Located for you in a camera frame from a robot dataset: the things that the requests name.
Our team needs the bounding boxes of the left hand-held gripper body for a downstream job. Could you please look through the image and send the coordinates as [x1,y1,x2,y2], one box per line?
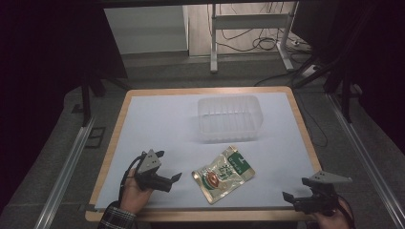
[134,148,175,194]

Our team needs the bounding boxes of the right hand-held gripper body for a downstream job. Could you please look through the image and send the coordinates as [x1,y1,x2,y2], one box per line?
[291,170,353,215]

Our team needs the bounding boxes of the green and gold snack packet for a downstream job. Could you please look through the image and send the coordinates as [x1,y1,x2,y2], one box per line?
[191,145,257,205]

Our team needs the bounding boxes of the clear plastic container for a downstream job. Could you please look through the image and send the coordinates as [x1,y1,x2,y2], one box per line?
[197,94,265,144]

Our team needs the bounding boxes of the person's right hand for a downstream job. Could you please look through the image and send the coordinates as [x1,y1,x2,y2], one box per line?
[312,207,353,229]

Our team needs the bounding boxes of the person's left hand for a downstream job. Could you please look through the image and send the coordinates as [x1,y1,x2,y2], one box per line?
[119,167,155,216]

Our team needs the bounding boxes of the white table with wooden edge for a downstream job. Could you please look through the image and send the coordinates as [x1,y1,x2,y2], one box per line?
[84,85,323,223]

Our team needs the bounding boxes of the black floor plate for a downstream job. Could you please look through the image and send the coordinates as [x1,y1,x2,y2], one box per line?
[84,126,107,150]

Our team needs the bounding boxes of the black metal stand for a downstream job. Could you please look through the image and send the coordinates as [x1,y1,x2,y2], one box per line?
[291,53,364,124]
[79,71,133,128]

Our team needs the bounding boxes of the white cabinet panel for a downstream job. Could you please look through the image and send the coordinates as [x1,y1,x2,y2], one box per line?
[103,5,190,55]

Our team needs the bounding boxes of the dark curtain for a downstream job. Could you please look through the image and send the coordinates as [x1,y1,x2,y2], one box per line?
[290,0,405,156]
[0,0,129,215]

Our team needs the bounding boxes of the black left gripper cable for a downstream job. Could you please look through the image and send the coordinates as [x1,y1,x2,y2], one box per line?
[117,151,148,205]

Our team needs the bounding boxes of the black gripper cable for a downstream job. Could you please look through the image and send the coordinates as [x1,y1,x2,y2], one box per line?
[117,151,148,205]
[336,193,357,229]

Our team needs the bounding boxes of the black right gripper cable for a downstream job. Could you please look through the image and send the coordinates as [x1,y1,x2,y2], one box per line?
[336,193,357,229]

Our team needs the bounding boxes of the aluminium rail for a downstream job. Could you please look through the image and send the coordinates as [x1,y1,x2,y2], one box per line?
[326,93,405,229]
[33,115,97,229]

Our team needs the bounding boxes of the thin black floor cable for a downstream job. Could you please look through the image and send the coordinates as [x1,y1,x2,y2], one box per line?
[253,70,330,149]

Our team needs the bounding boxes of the black cables on floor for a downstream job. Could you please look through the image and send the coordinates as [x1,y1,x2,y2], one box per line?
[206,3,314,55]

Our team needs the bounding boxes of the white metal desk frame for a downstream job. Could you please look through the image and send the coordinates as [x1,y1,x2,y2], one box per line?
[209,1,301,74]

